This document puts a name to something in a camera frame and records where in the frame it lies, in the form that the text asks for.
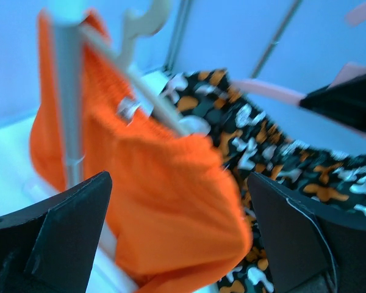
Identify orange shorts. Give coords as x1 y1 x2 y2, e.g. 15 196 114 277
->
29 9 253 293

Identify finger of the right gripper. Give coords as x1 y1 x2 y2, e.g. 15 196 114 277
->
299 62 366 133

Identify silver clothes rack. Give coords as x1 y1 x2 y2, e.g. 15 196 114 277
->
47 0 303 193

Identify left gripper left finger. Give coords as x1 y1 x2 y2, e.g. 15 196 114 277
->
0 172 112 292

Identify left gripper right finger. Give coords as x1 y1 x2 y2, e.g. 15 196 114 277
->
248 173 366 292

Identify camouflage patterned shorts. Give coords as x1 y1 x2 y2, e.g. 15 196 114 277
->
162 69 366 292

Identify pink hanger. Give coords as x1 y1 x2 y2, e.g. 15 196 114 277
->
231 0 366 141

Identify beige hanger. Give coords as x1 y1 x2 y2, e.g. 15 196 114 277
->
79 0 211 138

